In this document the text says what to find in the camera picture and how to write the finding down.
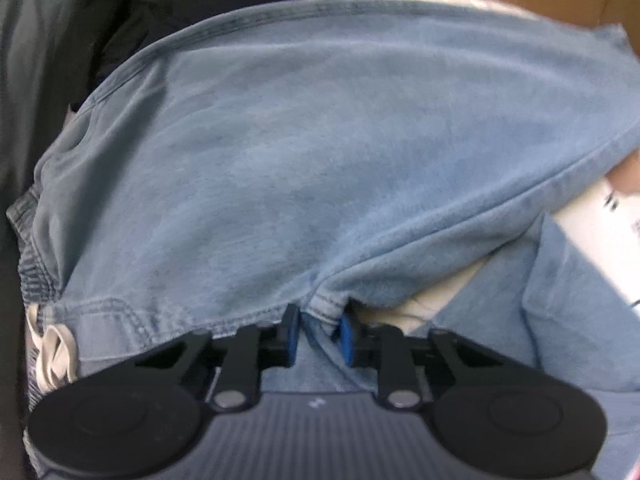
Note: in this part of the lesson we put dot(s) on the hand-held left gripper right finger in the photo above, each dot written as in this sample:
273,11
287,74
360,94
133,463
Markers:
346,340

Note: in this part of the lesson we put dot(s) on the black garment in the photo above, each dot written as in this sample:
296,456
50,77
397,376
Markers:
175,5

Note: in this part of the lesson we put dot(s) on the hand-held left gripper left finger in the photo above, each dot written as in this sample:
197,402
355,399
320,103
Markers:
290,335

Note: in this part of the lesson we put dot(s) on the cream printed bed sheet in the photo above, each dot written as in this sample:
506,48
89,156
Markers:
600,230

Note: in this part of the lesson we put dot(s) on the blue denim pants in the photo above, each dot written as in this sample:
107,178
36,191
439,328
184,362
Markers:
300,160

